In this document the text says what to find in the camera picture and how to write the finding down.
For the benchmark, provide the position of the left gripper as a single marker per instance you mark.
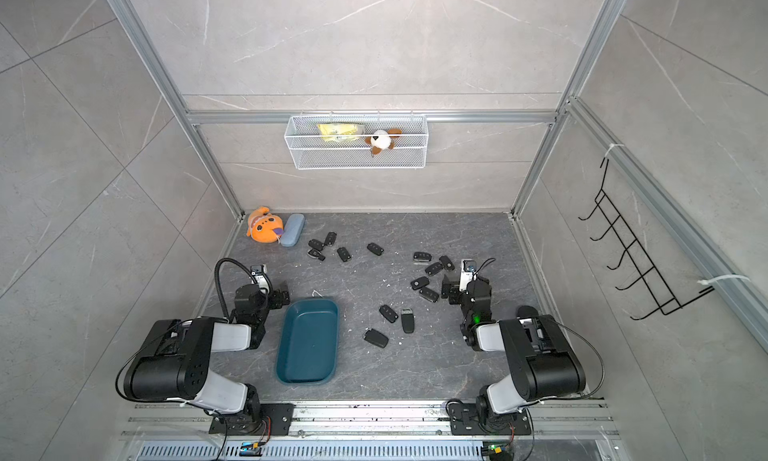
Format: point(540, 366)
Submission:
point(276, 300)

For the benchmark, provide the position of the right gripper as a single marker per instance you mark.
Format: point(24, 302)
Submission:
point(456, 291)

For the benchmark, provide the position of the teal storage tray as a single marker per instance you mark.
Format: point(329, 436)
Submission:
point(308, 348)

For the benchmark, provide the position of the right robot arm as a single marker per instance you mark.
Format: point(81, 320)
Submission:
point(542, 365)

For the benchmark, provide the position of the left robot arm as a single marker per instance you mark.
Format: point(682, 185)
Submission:
point(173, 362)

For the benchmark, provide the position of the orange plush toy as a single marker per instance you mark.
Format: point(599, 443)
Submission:
point(264, 227)

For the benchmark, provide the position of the black oval object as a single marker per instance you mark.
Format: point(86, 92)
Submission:
point(526, 311)

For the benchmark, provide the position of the blue glasses case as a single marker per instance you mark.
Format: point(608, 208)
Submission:
point(292, 230)

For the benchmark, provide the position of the brown white plush dog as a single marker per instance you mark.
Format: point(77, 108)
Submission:
point(382, 140)

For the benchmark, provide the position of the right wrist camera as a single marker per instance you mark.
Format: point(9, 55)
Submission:
point(467, 273)

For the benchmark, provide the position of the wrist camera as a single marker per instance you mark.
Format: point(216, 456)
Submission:
point(261, 279)
point(467, 273)

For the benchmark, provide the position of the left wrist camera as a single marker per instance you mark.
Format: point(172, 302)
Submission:
point(261, 279)

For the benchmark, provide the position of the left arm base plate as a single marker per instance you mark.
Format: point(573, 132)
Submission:
point(272, 419)

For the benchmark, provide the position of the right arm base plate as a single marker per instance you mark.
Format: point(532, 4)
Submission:
point(467, 419)

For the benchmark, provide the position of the white wire basket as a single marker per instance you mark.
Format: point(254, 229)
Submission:
point(310, 152)

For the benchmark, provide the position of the aluminium mounting rail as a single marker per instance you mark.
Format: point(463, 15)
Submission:
point(358, 420)

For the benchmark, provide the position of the black wall hook rack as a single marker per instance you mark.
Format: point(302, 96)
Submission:
point(645, 271)

